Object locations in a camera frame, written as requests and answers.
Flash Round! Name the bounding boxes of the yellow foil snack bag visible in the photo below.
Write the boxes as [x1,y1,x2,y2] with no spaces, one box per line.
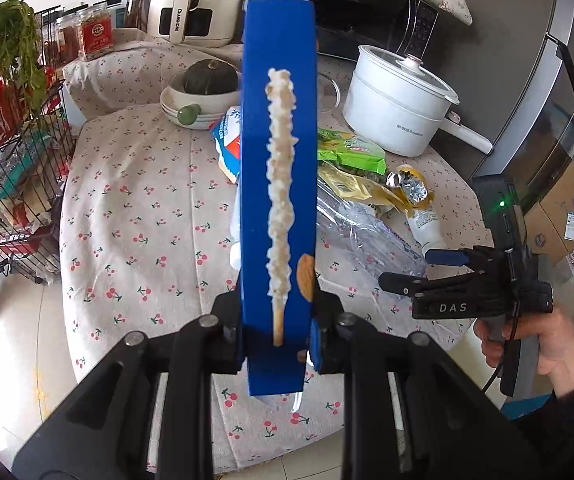
[318,162,434,212]

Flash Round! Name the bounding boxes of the green snack bag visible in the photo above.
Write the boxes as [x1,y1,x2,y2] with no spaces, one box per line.
[317,128,387,176]

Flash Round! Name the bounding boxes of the orange white snack bag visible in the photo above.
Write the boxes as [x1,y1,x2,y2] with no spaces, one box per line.
[211,106,242,184]

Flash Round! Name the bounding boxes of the blue snack box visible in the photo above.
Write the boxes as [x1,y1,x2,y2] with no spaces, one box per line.
[238,0,317,396]

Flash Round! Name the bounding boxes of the person's right hand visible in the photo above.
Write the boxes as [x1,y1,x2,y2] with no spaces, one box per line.
[500,307,574,398]

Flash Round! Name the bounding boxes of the cardboard box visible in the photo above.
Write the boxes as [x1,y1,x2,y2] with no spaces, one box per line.
[524,155,574,266]

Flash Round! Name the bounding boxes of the clear plastic bottle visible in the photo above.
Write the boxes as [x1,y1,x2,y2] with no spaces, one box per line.
[316,178,427,278]

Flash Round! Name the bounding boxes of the cherry print tablecloth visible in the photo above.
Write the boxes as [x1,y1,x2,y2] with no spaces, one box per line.
[59,29,493,476]

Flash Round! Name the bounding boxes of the white electric cooking pot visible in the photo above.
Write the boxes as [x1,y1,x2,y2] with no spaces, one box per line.
[342,44,494,157]

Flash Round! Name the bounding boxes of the grey refrigerator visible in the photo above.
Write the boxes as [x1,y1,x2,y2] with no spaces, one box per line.
[424,0,574,209]

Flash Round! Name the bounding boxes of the white stacked bowls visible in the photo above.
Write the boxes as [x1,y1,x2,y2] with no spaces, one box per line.
[159,73,241,130]

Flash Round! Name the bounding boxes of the dark green pumpkin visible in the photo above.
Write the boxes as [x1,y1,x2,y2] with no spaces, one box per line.
[183,58,239,96]

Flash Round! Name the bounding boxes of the black microwave oven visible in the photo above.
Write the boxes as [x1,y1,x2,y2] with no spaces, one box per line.
[256,0,441,64]

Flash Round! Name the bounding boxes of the red label spice jar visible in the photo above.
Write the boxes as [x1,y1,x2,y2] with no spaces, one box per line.
[76,3,113,61]

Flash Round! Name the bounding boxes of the green leafy vegetables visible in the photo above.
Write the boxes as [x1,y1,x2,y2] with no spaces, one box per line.
[0,0,48,114]

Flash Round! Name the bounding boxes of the black wire storage rack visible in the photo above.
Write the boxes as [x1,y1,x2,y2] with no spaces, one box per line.
[0,81,75,284]

